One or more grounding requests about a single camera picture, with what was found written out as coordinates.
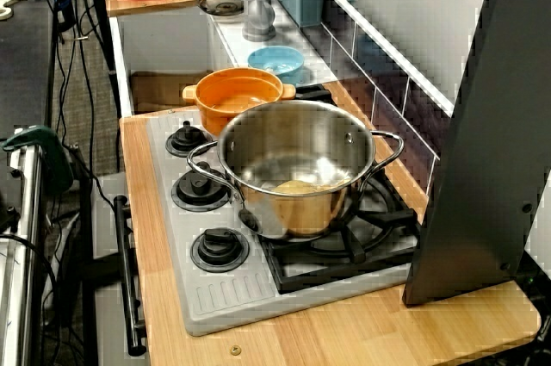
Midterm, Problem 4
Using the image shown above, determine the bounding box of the dark grey side panel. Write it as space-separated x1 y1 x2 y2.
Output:
402 0 551 307

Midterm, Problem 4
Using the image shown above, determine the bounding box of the black stove knob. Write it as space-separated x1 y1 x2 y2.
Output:
190 227 251 274
165 120 215 158
170 162 232 213

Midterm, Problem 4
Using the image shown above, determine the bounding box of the dark tile backsplash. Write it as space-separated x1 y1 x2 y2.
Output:
320 0 455 208

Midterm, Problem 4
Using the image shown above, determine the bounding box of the yellow toy food piece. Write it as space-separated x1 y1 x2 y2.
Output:
273 179 341 195

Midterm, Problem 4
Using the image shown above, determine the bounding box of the black oven door handle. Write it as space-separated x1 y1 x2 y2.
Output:
112 195 147 357

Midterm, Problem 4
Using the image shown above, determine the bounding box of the orange plastic pot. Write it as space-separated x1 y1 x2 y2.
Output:
182 67 297 137

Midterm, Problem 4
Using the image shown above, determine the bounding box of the black cable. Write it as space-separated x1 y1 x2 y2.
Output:
0 232 60 311
64 0 96 173

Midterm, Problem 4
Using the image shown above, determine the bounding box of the green clamp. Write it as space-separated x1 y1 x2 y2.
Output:
2 124 75 195

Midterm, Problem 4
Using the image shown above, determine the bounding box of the stainless steel pot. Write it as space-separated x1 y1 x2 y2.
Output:
186 100 406 241

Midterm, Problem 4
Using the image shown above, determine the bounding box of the white sink unit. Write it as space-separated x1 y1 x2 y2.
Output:
109 8 341 117

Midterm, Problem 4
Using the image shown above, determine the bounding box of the aluminium frame rail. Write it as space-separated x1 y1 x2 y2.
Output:
0 128 44 366

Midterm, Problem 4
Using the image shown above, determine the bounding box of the grey stove plate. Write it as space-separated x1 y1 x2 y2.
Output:
145 85 421 337

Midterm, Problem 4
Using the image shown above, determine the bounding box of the light blue bowl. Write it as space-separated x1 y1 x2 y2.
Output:
247 45 306 85

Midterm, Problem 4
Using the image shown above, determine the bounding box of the black burner grate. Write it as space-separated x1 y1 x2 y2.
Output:
257 84 423 296

